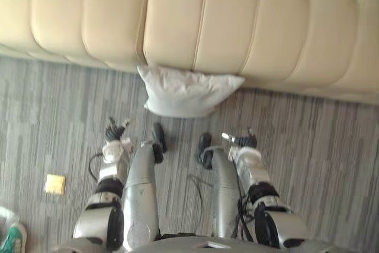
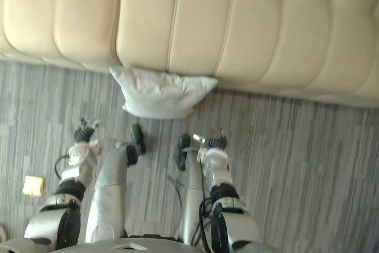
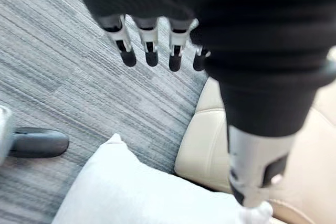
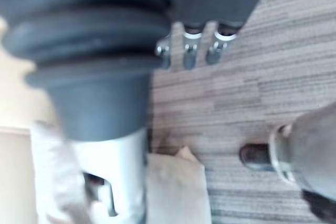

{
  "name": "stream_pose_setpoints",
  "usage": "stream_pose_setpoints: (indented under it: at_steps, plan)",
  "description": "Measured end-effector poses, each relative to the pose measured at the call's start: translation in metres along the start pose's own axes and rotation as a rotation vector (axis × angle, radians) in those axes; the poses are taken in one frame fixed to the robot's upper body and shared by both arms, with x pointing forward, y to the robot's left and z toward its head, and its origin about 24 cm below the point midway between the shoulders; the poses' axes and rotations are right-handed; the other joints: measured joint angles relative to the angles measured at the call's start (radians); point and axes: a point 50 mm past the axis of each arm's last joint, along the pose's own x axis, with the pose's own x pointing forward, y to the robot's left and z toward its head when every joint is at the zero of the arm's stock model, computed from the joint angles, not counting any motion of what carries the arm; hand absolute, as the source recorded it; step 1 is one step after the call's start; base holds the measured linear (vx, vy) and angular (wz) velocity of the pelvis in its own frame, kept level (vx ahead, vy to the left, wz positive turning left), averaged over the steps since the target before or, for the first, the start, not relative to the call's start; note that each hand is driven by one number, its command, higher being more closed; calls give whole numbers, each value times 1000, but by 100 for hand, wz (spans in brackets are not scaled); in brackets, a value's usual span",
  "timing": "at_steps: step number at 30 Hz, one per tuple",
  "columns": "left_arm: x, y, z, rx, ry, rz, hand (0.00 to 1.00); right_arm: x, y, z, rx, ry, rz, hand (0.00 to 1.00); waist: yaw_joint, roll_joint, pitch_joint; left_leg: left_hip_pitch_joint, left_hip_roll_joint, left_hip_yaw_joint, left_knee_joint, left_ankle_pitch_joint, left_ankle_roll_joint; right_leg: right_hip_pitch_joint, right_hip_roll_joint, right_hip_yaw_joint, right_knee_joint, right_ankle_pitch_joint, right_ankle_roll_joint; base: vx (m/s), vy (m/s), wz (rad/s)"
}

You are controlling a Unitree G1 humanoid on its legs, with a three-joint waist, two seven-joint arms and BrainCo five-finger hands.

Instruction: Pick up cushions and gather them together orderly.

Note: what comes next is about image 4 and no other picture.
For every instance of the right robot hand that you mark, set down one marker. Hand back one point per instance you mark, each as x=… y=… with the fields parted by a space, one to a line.
x=89 y=51

